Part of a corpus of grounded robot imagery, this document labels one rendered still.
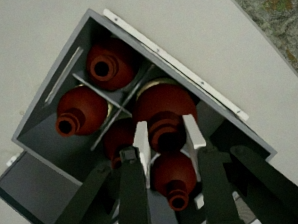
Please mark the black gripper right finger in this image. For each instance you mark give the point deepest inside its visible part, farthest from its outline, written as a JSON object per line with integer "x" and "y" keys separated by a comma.
{"x": 270, "y": 195}

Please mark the dark grey crate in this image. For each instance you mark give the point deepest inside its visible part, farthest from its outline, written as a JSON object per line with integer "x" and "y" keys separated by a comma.
{"x": 75, "y": 157}

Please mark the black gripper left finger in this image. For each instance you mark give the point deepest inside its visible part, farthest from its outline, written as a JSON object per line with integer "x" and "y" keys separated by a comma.
{"x": 96, "y": 200}

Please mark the dark red bottle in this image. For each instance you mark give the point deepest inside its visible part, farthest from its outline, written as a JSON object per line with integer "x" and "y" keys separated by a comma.
{"x": 84, "y": 112}
{"x": 175, "y": 177}
{"x": 114, "y": 60}
{"x": 120, "y": 134}

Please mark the dark brown bottle with cream label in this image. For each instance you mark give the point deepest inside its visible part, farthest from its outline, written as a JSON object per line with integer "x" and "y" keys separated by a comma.
{"x": 162, "y": 102}

